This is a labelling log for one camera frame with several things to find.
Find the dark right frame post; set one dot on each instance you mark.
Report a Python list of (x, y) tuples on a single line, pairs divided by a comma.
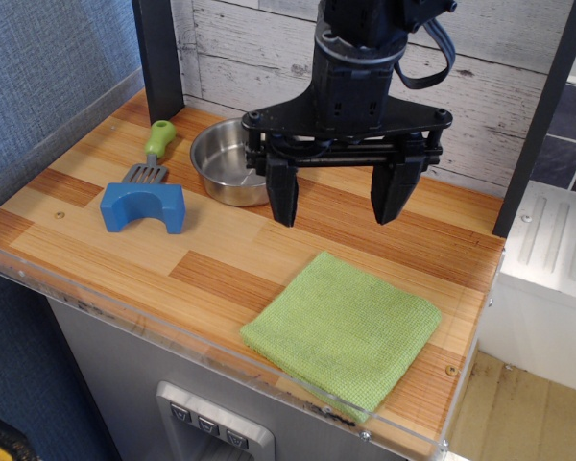
[(550, 96)]

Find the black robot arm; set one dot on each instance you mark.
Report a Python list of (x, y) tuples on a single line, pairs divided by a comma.
[(379, 18)]

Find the yellow black object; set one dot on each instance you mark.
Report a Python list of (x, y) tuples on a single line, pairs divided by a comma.
[(11, 448)]

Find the grey toy dispenser panel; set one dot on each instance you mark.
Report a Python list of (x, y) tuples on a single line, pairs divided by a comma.
[(199, 429)]

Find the white ribbed drainboard unit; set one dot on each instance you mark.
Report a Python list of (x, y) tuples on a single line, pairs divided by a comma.
[(541, 246)]

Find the clear acrylic edge guard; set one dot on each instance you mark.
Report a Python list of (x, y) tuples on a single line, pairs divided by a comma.
[(199, 307)]

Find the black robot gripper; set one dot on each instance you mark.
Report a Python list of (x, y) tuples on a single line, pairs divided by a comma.
[(347, 117)]

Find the green handled grey spatula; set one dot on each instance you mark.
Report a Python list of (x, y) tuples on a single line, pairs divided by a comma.
[(162, 133)]

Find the green cloth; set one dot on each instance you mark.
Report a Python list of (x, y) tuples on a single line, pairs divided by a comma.
[(348, 333)]

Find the blue arch block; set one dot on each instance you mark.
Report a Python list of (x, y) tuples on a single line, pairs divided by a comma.
[(125, 202)]

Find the small steel pan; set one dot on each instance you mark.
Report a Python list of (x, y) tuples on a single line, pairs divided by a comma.
[(218, 155)]

